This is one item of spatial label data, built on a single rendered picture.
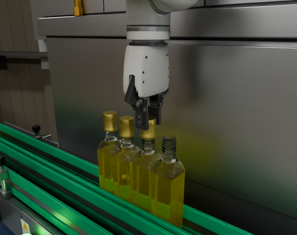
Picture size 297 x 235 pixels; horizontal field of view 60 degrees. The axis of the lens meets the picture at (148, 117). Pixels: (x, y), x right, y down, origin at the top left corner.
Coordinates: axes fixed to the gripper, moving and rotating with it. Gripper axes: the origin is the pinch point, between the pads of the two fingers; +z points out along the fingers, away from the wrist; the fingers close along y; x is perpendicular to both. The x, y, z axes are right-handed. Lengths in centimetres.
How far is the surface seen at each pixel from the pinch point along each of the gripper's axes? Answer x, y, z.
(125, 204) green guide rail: -3.4, 4.4, 21.0
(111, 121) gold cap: -10.3, 1.2, 2.8
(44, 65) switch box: -281, -140, 22
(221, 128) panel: 11.8, -11.9, 3.4
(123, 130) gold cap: -5.4, 2.2, 3.6
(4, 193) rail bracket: -40, 16, 27
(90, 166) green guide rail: -24.6, -2.7, 21.2
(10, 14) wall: -330, -132, -41
